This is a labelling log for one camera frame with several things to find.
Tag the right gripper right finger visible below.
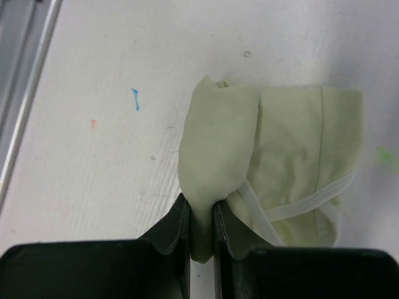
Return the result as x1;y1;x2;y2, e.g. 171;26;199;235
213;201;398;298

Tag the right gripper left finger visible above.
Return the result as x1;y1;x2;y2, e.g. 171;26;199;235
1;196;190;298

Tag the pale green underwear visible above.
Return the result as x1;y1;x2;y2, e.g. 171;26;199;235
178;77;363;263

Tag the aluminium mounting rail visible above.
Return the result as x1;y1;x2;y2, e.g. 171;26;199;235
1;1;62;199

